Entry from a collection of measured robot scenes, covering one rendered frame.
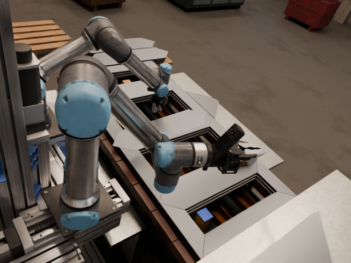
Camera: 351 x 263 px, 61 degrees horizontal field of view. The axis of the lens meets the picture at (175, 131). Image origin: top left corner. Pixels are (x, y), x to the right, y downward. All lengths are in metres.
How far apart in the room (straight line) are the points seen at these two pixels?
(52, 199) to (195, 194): 0.70
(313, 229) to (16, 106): 1.23
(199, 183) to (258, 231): 0.45
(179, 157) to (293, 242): 0.68
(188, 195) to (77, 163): 0.85
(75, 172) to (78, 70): 0.28
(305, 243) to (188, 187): 0.60
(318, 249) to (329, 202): 0.33
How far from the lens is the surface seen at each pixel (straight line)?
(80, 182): 0.87
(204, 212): 1.49
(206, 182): 1.64
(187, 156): 0.87
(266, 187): 1.84
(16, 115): 1.01
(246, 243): 1.28
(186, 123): 1.96
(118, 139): 1.74
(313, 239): 1.42
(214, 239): 1.46
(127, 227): 1.61
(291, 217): 1.47
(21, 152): 1.12
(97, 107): 0.66
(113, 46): 1.40
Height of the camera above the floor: 2.05
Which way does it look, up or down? 39 degrees down
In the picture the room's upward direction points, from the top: 17 degrees clockwise
